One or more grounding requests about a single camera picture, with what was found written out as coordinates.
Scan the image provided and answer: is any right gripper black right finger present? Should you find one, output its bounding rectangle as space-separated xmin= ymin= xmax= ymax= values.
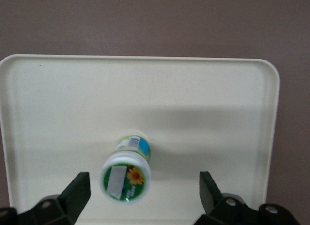
xmin=195 ymin=171 xmax=297 ymax=225

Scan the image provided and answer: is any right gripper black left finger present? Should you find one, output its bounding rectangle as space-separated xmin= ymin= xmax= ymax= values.
xmin=0 ymin=171 xmax=92 ymax=225

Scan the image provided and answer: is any green gum bottle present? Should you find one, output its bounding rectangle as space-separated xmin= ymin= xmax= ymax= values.
xmin=99 ymin=135 xmax=153 ymax=206

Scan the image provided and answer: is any cream plastic tray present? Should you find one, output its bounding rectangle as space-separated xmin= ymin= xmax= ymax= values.
xmin=0 ymin=54 xmax=281 ymax=225

